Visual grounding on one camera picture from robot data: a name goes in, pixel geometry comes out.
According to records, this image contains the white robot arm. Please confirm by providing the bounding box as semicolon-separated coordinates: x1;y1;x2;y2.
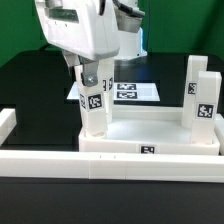
34;0;145;87

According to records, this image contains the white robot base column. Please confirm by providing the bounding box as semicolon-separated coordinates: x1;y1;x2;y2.
115;29;147;61

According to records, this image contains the white desk top tray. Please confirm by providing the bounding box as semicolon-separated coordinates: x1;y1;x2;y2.
79;105;220;155

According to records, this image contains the fiducial marker sheet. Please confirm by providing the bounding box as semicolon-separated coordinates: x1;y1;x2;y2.
66;82;161;102

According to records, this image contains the white U-shaped boundary fence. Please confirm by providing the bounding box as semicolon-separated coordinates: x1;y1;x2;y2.
0;109;224;183

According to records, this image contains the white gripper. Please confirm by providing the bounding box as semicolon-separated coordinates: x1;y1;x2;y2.
34;0;120;87

